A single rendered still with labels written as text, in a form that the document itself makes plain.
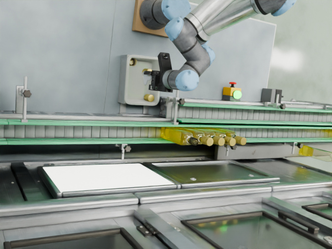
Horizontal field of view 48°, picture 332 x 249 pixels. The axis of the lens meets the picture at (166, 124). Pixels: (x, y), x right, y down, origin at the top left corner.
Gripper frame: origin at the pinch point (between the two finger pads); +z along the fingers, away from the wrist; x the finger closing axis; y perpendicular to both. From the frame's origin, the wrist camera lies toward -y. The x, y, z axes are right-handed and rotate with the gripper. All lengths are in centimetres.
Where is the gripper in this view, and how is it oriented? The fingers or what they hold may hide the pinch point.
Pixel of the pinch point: (148, 72)
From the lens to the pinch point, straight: 165.7
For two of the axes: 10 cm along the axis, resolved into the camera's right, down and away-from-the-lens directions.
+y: -1.0, 9.9, 1.1
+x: 8.8, 0.4, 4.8
